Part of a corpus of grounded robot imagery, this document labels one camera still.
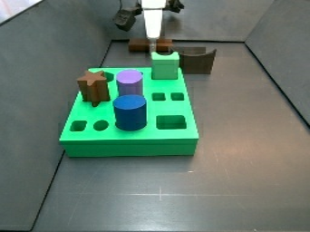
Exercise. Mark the white gripper two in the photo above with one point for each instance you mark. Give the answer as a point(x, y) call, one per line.
point(152, 9)

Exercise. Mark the brown square-circle object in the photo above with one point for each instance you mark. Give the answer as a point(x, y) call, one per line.
point(139, 45)

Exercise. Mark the black curved fixture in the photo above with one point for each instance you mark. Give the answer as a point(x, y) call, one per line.
point(195, 59)

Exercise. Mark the green arch block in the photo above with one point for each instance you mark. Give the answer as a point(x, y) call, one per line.
point(164, 66)

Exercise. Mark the purple cylinder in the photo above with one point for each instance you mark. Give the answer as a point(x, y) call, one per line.
point(129, 82)

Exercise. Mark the brown star peg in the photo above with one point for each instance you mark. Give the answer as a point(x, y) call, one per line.
point(93, 87)

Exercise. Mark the blue cylinder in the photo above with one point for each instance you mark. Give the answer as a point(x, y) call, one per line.
point(129, 109)

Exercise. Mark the green shape-sorter base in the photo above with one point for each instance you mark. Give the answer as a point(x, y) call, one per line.
point(145, 125)

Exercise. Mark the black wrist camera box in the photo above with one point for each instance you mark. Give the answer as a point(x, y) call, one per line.
point(124, 18)

